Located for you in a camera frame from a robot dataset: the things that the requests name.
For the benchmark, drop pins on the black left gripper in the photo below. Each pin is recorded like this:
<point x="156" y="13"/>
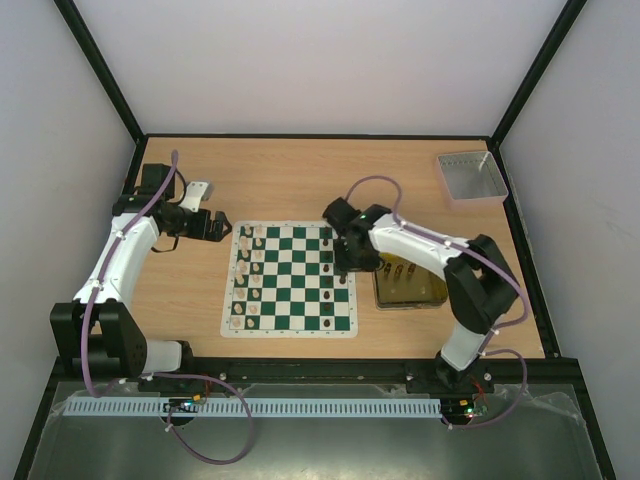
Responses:
<point x="215" y="233"/>

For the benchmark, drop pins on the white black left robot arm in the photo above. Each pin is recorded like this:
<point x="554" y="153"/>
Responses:
<point x="95" y="333"/>

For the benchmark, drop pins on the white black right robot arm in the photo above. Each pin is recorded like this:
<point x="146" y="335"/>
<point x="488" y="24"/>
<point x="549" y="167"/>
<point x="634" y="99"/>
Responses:
<point x="481" y="286"/>

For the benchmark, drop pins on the black aluminium front rail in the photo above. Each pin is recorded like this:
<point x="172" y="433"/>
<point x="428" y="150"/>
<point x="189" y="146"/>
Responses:
<point x="417" y="376"/>

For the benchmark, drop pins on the gold square tin box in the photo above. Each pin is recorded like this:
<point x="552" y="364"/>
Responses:
<point x="401" y="284"/>

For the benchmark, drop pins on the green white chess board mat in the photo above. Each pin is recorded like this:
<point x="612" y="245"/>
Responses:
<point x="275" y="285"/>

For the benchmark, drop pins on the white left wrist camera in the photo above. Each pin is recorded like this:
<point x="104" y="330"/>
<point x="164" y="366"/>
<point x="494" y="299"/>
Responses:
<point x="196" y="193"/>

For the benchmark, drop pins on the light blue slotted cable duct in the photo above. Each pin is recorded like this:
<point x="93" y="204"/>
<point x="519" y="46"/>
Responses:
<point x="257" y="407"/>

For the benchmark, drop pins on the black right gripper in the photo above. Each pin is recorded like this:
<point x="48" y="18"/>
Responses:
<point x="350" y="257"/>

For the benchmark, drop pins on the silver pink tin lid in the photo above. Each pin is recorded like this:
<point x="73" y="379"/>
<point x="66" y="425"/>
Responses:
<point x="470" y="180"/>

